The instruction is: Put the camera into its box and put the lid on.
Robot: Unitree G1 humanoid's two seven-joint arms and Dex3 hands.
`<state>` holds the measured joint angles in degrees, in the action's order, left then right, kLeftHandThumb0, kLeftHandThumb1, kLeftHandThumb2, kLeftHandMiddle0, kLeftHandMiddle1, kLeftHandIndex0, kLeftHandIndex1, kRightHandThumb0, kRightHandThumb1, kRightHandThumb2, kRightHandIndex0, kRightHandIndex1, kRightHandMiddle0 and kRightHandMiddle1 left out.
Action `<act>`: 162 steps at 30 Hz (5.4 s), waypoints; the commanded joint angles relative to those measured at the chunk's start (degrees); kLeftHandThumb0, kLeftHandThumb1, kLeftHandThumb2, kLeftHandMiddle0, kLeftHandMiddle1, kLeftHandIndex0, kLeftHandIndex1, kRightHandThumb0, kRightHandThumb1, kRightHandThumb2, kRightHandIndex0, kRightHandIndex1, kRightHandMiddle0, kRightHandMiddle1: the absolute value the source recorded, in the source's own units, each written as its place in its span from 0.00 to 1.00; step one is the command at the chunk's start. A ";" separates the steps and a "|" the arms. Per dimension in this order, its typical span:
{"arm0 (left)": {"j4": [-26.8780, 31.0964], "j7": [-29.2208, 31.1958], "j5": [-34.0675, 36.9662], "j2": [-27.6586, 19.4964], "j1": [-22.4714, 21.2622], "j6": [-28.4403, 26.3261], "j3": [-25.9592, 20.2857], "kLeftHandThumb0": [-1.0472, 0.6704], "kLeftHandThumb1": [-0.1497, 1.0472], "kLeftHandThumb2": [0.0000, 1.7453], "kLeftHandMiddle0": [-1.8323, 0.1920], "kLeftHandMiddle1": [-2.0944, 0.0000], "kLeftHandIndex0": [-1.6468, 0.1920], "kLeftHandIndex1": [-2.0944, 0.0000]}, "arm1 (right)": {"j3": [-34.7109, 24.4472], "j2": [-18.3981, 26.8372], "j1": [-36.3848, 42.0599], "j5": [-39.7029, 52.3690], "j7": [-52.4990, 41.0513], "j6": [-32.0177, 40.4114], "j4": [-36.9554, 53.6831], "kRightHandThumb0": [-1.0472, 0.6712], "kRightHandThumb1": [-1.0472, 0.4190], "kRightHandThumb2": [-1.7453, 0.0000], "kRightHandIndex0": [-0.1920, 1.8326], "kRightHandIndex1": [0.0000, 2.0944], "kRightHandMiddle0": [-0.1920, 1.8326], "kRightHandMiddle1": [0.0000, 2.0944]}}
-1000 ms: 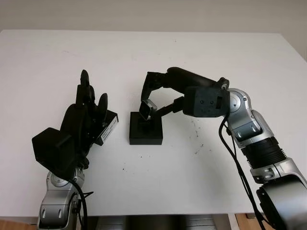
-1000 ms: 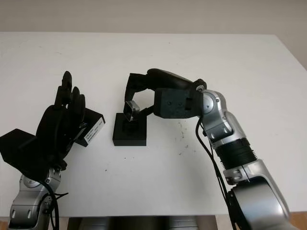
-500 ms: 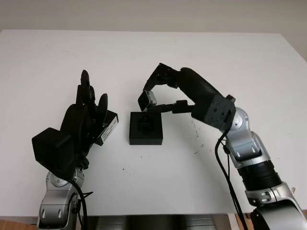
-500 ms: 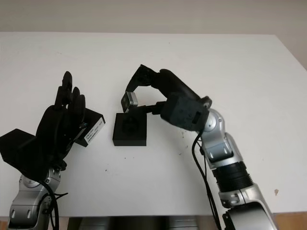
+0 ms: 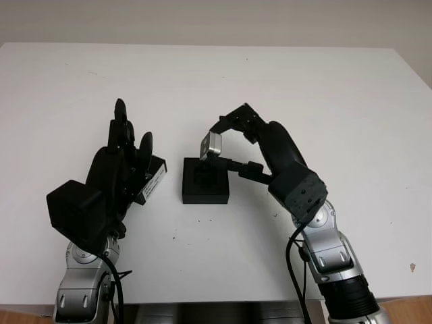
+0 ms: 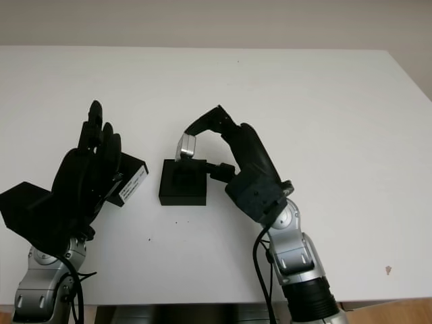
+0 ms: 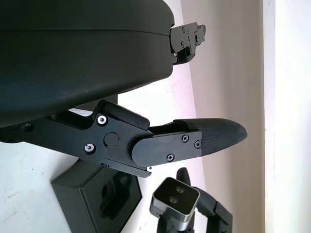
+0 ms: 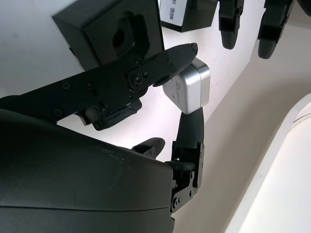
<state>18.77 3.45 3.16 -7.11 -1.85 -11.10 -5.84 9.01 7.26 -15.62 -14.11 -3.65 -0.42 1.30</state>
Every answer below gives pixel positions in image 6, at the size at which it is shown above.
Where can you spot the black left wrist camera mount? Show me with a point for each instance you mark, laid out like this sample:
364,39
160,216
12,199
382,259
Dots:
23,209

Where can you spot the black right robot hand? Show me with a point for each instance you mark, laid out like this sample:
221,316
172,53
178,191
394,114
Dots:
249,148

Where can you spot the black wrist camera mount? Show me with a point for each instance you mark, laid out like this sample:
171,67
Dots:
23,209
256,195

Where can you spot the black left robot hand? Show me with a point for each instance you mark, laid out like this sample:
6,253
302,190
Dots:
77,179

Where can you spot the black box base with insert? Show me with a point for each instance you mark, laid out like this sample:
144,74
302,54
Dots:
182,197

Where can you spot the black box lid with label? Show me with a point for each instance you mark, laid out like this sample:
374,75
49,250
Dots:
133,172

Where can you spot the small silver black-faced camera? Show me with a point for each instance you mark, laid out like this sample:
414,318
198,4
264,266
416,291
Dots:
187,146

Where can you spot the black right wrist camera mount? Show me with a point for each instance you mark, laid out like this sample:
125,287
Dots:
256,195

